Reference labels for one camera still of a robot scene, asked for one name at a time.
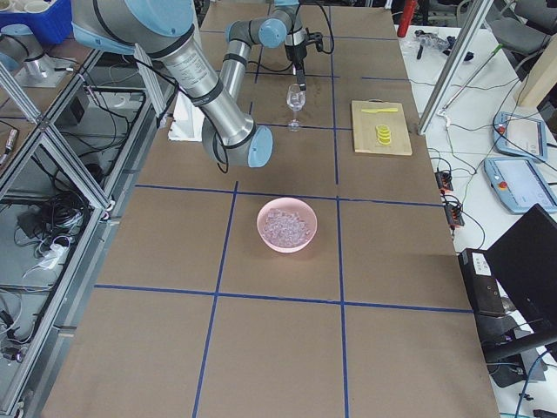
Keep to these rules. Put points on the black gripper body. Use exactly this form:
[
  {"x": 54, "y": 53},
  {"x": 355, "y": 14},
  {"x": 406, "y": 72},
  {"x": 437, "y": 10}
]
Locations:
[{"x": 294, "y": 53}]

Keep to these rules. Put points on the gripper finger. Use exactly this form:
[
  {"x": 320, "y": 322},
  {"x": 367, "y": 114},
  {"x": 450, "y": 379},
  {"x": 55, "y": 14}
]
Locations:
[{"x": 300, "y": 77}]

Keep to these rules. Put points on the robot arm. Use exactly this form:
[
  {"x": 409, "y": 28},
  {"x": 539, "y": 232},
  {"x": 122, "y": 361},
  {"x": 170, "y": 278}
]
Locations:
[{"x": 165, "y": 31}]

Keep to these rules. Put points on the clear wine glass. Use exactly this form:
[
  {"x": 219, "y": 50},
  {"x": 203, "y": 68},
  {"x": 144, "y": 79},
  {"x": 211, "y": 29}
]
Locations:
[{"x": 295, "y": 100}]

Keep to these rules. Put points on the clear ice cubes pile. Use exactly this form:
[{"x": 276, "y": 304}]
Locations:
[{"x": 285, "y": 229}]

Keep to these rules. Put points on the yellow plastic knife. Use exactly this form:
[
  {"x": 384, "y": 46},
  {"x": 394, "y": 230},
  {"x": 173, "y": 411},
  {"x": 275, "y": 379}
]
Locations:
[{"x": 380, "y": 110}]

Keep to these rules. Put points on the bamboo cutting board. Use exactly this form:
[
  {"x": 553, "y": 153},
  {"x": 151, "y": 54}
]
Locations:
[{"x": 364, "y": 135}]

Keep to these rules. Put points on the red fire extinguisher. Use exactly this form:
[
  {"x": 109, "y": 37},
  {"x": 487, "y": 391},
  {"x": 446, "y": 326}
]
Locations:
[{"x": 406, "y": 18}]

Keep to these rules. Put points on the pink bowl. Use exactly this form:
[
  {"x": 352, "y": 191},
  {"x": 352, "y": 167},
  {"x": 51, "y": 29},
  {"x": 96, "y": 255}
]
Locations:
[{"x": 290, "y": 205}]

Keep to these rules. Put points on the blue teach pendant far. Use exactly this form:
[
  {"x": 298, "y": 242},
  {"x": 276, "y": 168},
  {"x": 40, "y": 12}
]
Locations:
[{"x": 524, "y": 136}]

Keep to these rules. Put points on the blue teach pendant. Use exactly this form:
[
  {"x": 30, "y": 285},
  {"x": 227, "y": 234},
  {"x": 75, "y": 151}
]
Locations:
[
  {"x": 518, "y": 184},
  {"x": 524, "y": 136}
]

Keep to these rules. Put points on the blue storage bin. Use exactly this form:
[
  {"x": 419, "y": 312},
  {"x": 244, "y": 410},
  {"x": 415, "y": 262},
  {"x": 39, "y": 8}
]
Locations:
[{"x": 51, "y": 26}]

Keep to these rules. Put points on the wooden plank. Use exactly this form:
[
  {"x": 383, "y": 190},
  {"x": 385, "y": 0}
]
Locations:
[{"x": 541, "y": 79}]

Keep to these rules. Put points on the blue teach pendant near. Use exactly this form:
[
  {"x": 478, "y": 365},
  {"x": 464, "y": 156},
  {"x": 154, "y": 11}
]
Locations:
[{"x": 518, "y": 184}]

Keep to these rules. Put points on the black laptop monitor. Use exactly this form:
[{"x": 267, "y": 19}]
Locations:
[{"x": 523, "y": 260}]

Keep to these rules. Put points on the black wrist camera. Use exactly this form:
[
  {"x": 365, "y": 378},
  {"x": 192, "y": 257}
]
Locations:
[{"x": 316, "y": 39}]

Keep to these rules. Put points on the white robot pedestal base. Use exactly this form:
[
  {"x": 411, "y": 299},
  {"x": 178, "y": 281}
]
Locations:
[{"x": 187, "y": 121}]

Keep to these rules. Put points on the green handled reacher stick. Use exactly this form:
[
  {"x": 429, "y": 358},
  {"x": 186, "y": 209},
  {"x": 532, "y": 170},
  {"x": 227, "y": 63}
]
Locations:
[{"x": 443, "y": 111}]

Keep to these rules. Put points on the aluminium frame post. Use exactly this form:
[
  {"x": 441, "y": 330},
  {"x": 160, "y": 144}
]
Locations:
[{"x": 476, "y": 16}]

